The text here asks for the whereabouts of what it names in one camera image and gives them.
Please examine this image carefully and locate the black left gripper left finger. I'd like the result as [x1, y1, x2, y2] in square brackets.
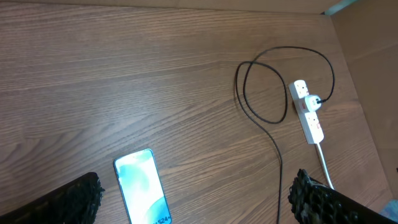
[1, 172, 104, 224]

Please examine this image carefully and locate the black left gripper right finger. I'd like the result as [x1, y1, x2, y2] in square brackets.
[288, 169, 395, 224]

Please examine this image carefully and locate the blue Galaxy smartphone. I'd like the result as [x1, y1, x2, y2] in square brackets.
[114, 149, 172, 224]

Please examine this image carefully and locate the black USB charging cable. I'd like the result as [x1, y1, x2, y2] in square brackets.
[234, 45, 336, 224]

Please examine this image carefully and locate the white charger adapter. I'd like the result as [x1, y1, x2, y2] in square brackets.
[303, 95, 322, 113]

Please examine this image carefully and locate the white power strip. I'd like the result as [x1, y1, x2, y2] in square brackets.
[289, 80, 324, 144]

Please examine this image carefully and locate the white power strip cord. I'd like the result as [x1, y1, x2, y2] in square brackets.
[315, 142, 335, 190]

